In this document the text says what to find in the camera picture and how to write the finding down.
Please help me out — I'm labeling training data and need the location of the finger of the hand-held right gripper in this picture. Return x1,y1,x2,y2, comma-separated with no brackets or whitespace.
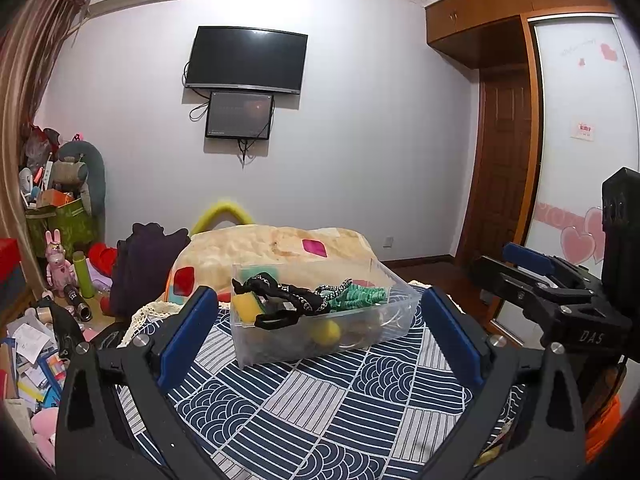
469,255,608,323
502,242,593,288

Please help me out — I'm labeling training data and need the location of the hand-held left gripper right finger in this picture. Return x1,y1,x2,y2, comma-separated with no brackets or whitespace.
420,285,587,480

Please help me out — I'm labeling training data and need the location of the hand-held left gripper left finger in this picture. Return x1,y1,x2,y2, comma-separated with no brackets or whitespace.
54,285,221,480

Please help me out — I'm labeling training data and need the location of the white cable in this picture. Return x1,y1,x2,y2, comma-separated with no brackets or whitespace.
340,307,408,348

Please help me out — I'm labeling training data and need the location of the yellow sponge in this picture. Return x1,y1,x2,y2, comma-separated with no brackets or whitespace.
235,292,260,322

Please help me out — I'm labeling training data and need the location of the green hair tie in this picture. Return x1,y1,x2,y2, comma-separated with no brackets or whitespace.
332,284,391,313

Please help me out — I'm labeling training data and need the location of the black printed headband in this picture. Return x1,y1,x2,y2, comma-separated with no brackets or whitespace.
232,272,331,331

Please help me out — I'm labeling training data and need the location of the yellow ball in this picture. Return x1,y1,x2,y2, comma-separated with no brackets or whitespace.
312,321,342,345

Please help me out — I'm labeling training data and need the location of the black white braided hair band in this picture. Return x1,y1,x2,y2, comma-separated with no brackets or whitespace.
312,277,353,301

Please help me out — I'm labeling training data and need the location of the clear plastic storage box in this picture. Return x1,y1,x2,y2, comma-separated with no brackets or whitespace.
231,260,422,368

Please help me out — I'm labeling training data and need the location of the white lace cloth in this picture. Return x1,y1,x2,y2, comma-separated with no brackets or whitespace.
117,300,186,348

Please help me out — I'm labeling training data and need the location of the dark purple garment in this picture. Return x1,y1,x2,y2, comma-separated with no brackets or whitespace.
110,222,191,318

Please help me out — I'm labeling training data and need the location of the orange cloth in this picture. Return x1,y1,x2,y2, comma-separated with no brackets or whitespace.
582,360,626,466

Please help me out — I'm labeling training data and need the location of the brown wooden door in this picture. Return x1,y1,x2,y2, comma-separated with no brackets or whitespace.
452,67,538,273

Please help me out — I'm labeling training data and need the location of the black flashlight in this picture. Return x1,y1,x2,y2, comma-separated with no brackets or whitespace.
62,284,93,322

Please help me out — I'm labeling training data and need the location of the red cloth item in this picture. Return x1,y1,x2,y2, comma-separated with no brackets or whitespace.
87,242,121,278

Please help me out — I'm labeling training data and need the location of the green bottle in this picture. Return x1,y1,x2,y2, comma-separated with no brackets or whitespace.
72,251,96,298

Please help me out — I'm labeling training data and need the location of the beige patterned pillow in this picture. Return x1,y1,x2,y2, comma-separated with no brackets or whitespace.
165,224,396,306

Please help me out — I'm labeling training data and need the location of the yellow foam hoop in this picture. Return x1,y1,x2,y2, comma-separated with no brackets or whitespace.
190,200,257,237

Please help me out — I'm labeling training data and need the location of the blue patterned cloth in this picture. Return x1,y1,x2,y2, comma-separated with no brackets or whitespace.
115,280,531,480

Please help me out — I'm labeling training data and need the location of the pink rabbit figure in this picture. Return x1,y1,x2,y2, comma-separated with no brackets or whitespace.
44,230,78,293

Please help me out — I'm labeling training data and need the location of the pile of papers and boxes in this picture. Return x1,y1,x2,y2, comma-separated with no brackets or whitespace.
0,300,101,426

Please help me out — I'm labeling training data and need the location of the pink plush toy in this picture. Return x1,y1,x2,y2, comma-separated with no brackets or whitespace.
30,407,61,466

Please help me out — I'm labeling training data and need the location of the green storage bag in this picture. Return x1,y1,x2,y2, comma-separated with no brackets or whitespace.
25,197,101,261

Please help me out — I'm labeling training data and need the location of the white sliding wardrobe door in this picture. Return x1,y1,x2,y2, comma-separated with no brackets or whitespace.
487,12,640,346

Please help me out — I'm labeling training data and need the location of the red box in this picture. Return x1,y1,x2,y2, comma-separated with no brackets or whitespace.
0,237,23,281

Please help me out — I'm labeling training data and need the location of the grey green plush toy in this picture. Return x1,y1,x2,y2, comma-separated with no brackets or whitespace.
52,140,107,221

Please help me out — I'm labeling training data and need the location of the pile of household clutter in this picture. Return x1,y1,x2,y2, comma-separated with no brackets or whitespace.
19,125,83,211

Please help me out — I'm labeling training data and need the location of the wooden overhead cabinet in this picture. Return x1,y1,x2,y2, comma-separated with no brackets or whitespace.
424,0,616,68

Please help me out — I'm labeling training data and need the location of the striped brown curtain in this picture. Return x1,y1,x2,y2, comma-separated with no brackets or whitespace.
0,0,96,291

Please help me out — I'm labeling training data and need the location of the small wall monitor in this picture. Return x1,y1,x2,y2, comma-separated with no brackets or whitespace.
205,91,275,141

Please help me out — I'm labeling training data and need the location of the wall television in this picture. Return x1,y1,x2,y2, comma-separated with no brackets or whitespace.
184,25,308,96

